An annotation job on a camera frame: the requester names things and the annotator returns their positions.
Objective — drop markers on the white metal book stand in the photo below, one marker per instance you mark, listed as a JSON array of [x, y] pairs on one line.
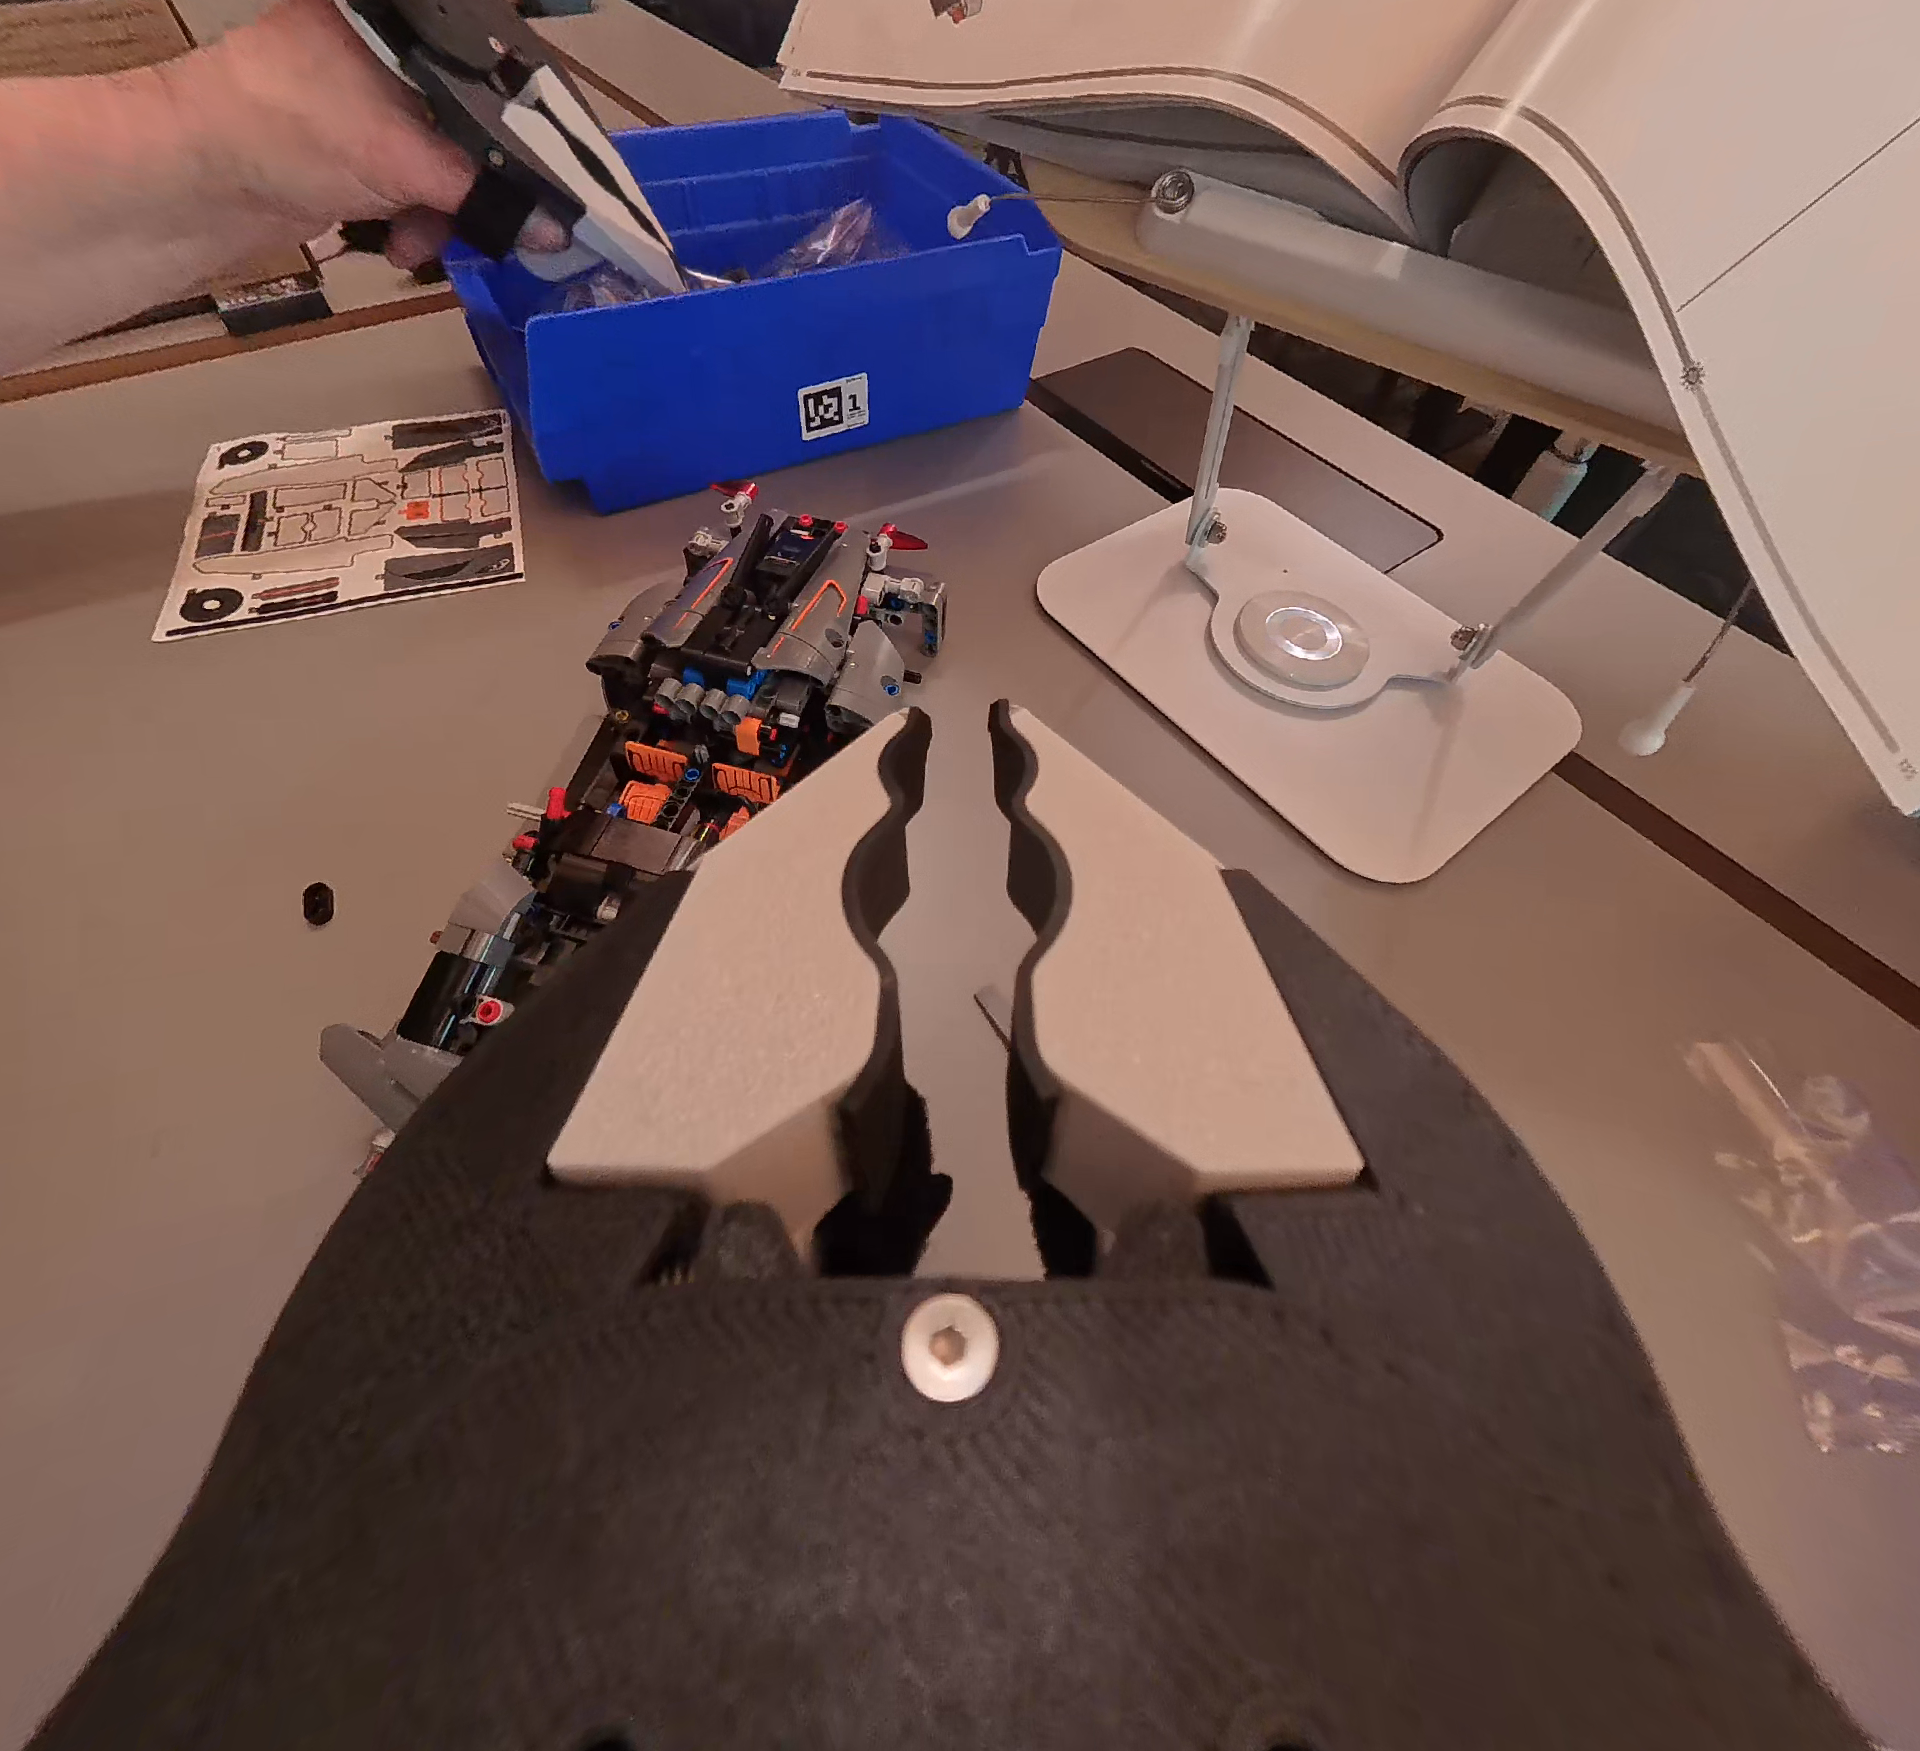
[[1441, 763]]

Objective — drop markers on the document holder with paper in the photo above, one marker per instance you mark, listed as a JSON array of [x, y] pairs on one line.
[[271, 307]]

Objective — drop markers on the lego instruction booklet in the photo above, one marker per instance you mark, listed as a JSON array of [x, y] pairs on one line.
[[1350, 11]]

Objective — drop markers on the blue bin with square tag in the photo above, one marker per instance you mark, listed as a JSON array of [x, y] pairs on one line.
[[721, 327]]

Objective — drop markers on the person's left forearm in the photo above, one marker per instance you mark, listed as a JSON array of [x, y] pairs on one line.
[[75, 221]]

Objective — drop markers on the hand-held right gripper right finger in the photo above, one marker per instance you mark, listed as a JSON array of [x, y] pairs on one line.
[[1185, 1032]]

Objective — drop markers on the grey and black lego car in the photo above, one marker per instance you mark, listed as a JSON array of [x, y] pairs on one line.
[[751, 613]]

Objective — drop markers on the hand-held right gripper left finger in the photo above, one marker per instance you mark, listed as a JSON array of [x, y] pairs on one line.
[[721, 1016]]

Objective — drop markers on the lego sticker sheet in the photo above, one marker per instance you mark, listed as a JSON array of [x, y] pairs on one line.
[[330, 521]]

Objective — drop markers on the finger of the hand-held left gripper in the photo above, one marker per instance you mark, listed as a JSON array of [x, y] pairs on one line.
[[579, 199], [608, 155]]

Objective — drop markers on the empty clear plastic bag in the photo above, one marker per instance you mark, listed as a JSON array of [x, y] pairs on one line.
[[1844, 1226]]

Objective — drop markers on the clear bag of lego pieces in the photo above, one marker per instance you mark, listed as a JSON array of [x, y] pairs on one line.
[[818, 245], [600, 289]]

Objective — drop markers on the person's left hand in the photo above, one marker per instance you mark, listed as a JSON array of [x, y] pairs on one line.
[[301, 117]]

